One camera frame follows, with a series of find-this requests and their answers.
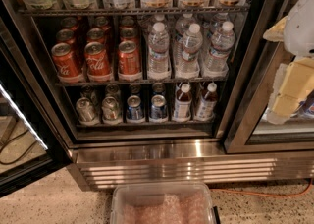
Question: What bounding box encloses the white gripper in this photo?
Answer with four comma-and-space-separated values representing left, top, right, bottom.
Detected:
263, 0, 314, 125

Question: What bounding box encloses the water bottle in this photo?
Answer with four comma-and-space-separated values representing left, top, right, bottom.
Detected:
209, 13, 229, 33
178, 23, 203, 73
146, 14, 168, 32
148, 22, 170, 73
175, 13, 196, 36
205, 21, 235, 72

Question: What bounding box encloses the closed right glass fridge door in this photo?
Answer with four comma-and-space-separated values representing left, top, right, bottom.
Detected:
224, 0, 314, 154

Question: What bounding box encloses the right brown tea bottle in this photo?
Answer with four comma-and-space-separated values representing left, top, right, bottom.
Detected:
195, 83, 218, 121

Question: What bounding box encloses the brown tea bottle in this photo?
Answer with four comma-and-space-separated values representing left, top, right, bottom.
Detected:
174, 84, 192, 122
195, 83, 218, 121

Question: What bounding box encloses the left brown tea bottle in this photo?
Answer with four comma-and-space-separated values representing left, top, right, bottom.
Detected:
174, 84, 192, 122

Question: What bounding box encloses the stainless steel display fridge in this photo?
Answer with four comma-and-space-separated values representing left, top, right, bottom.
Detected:
0, 0, 314, 193

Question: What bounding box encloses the open glass fridge door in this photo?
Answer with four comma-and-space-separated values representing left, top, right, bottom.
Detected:
0, 1, 70, 197

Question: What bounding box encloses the front right blue pepsi can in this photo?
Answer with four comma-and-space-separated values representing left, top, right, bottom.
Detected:
150, 95, 167, 120

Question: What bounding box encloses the blue pepsi can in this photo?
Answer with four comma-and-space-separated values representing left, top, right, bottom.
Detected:
127, 95, 144, 120
150, 95, 167, 120

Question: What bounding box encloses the front right coca-cola can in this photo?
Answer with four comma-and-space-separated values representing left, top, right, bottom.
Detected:
118, 40, 140, 75

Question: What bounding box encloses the coca-cola can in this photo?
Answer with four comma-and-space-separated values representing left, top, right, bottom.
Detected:
84, 42, 111, 76
51, 43, 81, 78
118, 40, 140, 75

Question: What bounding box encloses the front left blue pepsi can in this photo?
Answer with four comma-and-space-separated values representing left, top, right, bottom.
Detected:
127, 95, 144, 120

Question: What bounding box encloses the second row right cola can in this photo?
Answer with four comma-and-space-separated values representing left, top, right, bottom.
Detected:
120, 28, 139, 43

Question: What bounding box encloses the second row cola can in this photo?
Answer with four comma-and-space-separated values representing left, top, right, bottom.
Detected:
86, 28, 105, 44
120, 28, 139, 43
56, 28, 77, 45

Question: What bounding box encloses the silver can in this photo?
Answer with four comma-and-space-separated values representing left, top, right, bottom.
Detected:
102, 96, 120, 121
76, 97, 96, 122

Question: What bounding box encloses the front middle coca-cola can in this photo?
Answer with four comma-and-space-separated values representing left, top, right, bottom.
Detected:
84, 42, 111, 76

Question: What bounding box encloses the second row middle cola can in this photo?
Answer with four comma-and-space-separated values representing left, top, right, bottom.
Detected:
86, 28, 105, 44

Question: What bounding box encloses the front left silver can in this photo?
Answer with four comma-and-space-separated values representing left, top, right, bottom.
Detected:
76, 97, 96, 122

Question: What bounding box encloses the clear plastic storage bin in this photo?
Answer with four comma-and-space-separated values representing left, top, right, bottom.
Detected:
110, 182, 221, 224

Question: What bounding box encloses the second row left cola can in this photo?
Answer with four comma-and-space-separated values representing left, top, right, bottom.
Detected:
56, 28, 77, 45

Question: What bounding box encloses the front left coca-cola can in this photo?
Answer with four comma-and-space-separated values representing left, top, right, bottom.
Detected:
51, 43, 81, 78

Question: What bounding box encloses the orange power cable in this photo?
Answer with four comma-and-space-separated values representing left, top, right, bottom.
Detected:
209, 178, 314, 198

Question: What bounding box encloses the black cable behind door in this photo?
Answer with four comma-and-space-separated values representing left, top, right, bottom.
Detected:
0, 129, 37, 166

